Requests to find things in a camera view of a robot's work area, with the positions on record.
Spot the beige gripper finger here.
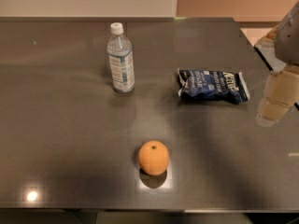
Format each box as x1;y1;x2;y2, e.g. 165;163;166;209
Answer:
256;64;299;127

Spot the blue chip bag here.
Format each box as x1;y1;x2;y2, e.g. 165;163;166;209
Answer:
178;69;250;103

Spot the orange fruit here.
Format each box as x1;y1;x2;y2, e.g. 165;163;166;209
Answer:
138;141;170;175

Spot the clear plastic water bottle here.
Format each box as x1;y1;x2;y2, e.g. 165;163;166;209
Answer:
107;22;135;93

